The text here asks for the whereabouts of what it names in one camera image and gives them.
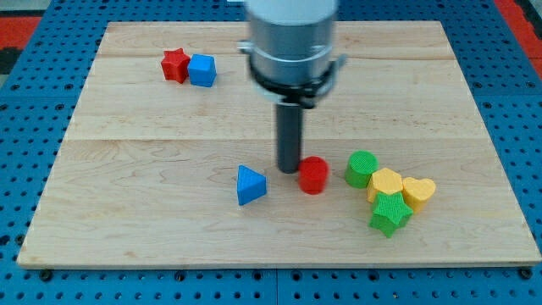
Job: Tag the wooden board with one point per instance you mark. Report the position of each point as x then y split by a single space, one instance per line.
146 174

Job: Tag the red cylinder block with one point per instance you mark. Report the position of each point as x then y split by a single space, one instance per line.
313 175

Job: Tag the blue cube block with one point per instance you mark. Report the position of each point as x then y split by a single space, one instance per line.
202 70

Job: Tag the green cylinder block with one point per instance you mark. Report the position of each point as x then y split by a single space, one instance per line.
361 165

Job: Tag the red star block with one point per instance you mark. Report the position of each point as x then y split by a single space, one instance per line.
175 65

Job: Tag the green star block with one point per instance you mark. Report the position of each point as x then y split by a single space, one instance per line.
389 213

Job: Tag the yellow hexagon block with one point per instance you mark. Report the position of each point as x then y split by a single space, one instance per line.
384 180

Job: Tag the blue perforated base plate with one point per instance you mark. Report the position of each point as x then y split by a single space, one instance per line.
41 92

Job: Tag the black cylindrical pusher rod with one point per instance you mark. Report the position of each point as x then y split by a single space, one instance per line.
289 122

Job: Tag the blue triangle block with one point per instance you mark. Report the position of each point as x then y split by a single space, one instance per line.
250 185

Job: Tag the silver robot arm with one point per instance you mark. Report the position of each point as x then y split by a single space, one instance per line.
289 58

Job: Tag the yellow heart block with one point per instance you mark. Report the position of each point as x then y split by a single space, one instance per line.
416 193

